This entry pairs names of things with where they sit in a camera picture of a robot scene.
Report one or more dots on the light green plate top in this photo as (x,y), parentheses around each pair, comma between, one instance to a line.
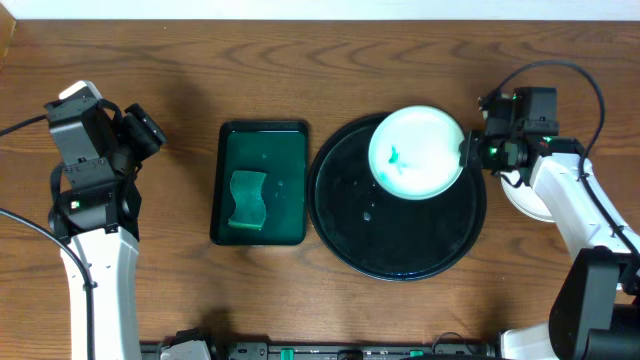
(414,152)

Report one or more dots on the rectangular dark green tray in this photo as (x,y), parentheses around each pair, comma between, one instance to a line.
(280,150)

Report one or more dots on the green sponge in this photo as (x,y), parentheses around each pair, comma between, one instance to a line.
(246,191)

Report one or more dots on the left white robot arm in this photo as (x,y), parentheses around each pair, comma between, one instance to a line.
(94,214)

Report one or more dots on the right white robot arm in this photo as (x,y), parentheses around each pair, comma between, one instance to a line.
(585,321)

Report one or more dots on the round black tray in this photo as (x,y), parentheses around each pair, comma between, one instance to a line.
(378,234)

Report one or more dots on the white plate with green stain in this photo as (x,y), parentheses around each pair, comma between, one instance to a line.
(523,197)

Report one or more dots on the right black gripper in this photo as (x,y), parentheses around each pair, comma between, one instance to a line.
(471,144)

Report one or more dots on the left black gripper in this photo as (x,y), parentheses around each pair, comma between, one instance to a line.
(145,130)

